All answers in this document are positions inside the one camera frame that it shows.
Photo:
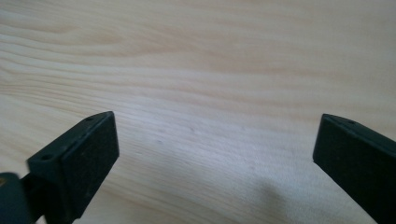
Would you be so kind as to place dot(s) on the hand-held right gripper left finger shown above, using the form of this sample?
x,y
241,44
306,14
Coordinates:
x,y
81,165

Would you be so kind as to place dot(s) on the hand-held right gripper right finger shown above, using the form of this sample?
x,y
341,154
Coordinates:
x,y
358,158

